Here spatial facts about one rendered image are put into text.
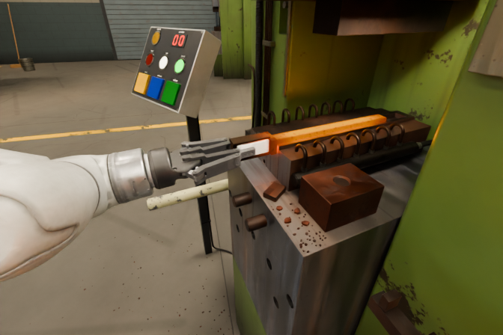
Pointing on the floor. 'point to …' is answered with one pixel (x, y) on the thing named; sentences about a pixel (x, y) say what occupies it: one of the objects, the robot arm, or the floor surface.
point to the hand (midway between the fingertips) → (251, 146)
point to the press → (233, 18)
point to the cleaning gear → (22, 58)
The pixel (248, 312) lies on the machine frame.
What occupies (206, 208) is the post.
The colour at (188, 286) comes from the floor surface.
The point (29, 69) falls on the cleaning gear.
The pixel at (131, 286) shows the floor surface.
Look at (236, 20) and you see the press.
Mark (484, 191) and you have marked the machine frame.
